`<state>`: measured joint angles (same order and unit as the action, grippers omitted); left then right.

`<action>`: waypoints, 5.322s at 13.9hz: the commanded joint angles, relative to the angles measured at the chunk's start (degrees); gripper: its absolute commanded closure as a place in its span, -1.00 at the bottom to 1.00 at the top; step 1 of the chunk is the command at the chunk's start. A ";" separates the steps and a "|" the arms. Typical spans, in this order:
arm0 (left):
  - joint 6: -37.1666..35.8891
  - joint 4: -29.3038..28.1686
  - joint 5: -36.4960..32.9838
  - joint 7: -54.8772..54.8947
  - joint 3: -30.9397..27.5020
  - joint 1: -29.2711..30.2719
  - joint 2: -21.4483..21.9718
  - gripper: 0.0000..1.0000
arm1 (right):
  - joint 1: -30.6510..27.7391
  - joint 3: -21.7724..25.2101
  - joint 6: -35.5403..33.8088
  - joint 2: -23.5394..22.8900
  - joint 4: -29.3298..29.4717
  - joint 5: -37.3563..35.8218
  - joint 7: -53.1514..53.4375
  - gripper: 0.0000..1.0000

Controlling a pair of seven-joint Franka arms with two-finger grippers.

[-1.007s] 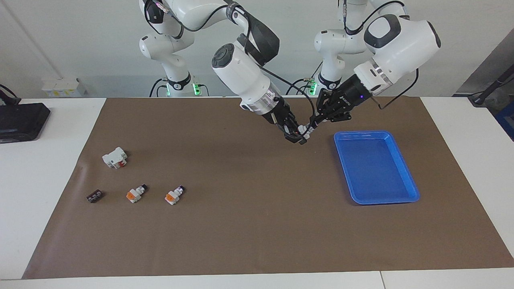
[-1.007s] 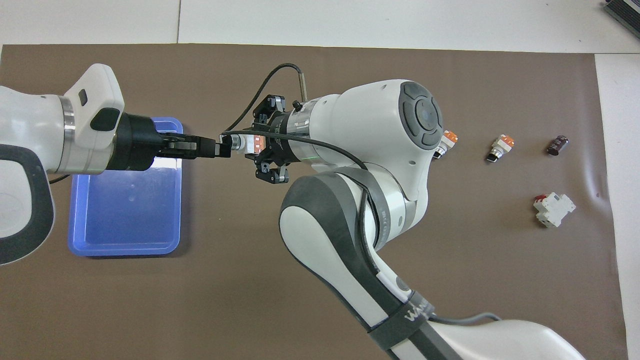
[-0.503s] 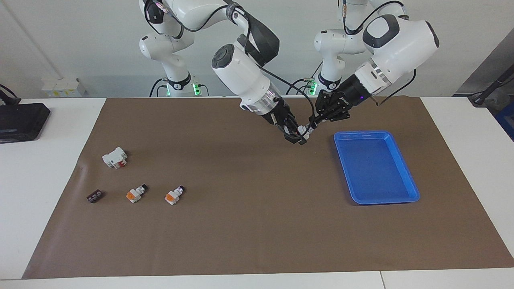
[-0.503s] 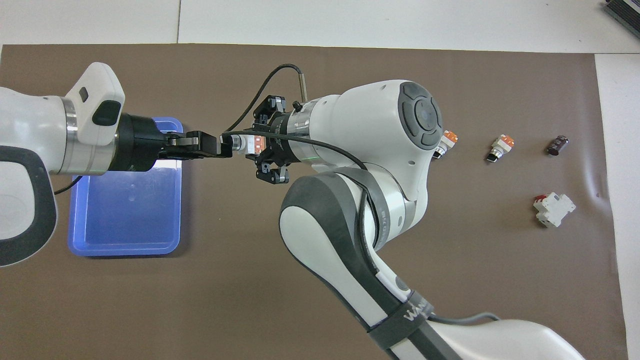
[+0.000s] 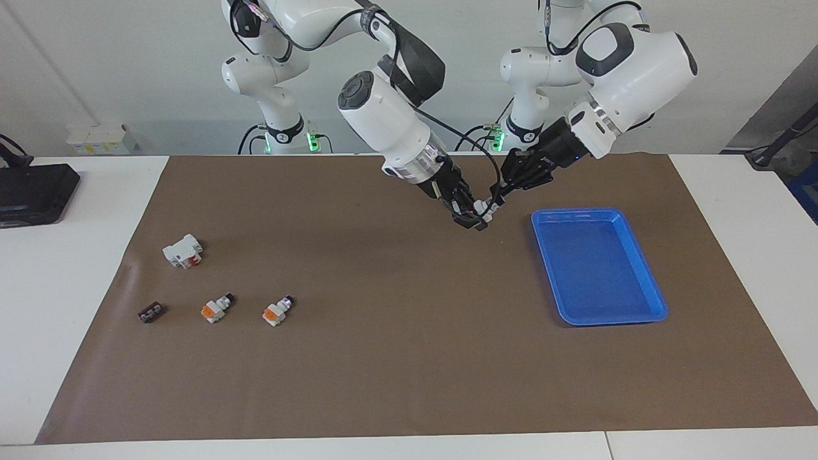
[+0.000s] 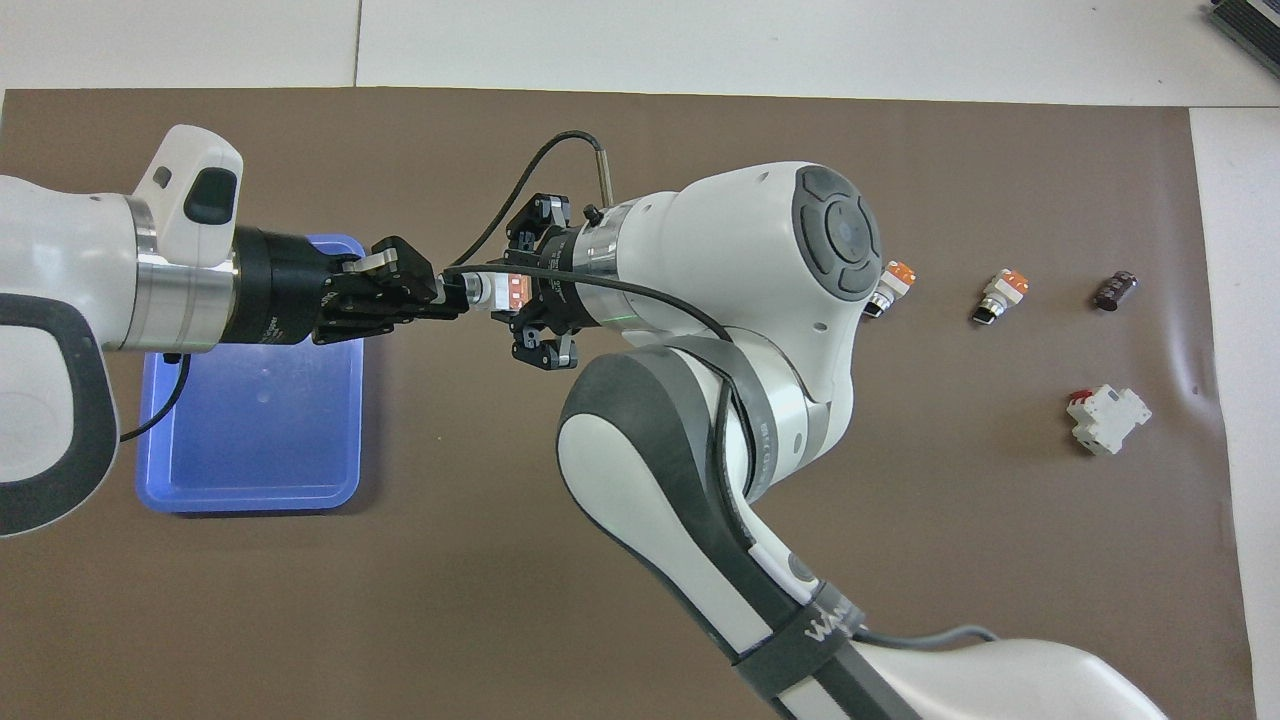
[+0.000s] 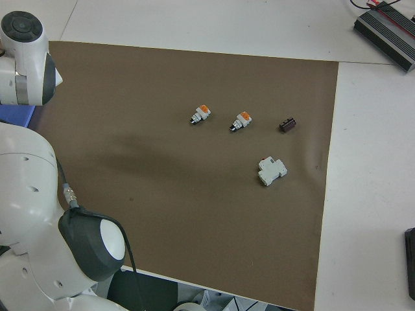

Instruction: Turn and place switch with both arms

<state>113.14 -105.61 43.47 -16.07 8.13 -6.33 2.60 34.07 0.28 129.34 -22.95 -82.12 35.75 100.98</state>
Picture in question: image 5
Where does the blue plastic tray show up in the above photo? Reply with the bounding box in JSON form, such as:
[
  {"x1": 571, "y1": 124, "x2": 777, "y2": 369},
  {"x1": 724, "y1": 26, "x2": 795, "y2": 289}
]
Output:
[{"x1": 531, "y1": 208, "x2": 669, "y2": 327}]

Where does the black box cable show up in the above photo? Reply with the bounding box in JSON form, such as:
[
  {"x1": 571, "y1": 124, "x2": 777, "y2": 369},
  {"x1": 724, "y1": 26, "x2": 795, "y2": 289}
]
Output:
[{"x1": 0, "y1": 134, "x2": 34, "y2": 169}]

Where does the large white switch block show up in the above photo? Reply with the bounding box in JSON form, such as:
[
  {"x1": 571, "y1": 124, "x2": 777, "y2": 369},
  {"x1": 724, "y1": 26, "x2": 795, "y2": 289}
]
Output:
[{"x1": 162, "y1": 234, "x2": 204, "y2": 270}]

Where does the brown table mat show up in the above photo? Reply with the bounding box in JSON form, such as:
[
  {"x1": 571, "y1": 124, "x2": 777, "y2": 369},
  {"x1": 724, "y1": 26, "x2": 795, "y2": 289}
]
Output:
[{"x1": 35, "y1": 153, "x2": 818, "y2": 445}]

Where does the black stand pole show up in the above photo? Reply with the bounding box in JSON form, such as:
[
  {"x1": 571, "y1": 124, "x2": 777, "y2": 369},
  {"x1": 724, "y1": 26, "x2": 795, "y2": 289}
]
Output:
[{"x1": 745, "y1": 102, "x2": 818, "y2": 168}]

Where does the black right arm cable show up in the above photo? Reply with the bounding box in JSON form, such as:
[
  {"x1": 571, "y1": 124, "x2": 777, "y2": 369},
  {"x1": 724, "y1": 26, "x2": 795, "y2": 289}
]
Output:
[{"x1": 409, "y1": 105, "x2": 502, "y2": 215}]

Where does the blue crate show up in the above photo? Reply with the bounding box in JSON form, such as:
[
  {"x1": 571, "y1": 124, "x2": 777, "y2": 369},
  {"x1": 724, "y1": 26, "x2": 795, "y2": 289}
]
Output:
[{"x1": 787, "y1": 160, "x2": 818, "y2": 224}]

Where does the grey partition panel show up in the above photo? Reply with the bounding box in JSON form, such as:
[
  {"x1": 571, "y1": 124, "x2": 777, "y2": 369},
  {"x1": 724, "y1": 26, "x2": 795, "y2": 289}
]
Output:
[{"x1": 722, "y1": 45, "x2": 818, "y2": 154}]

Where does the black electronics box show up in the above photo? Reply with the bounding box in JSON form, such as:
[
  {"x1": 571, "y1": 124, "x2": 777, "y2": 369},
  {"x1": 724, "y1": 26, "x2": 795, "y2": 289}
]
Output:
[{"x1": 0, "y1": 164, "x2": 82, "y2": 229}]

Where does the black left base cable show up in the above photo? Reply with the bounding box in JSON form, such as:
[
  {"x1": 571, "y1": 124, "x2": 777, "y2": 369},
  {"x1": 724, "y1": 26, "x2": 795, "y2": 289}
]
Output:
[{"x1": 455, "y1": 96, "x2": 513, "y2": 153}]

